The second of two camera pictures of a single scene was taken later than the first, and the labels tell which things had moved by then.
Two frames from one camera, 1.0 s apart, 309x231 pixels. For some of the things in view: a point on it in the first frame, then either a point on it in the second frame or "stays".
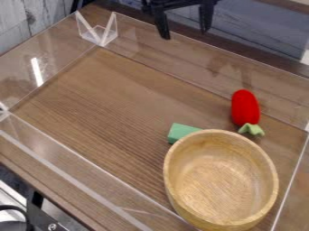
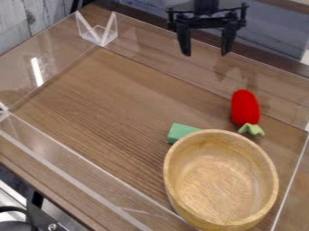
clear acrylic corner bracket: x=97 y=34 stays
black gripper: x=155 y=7 to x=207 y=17
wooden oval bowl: x=220 y=180 stays
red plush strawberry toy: x=244 y=108 stays
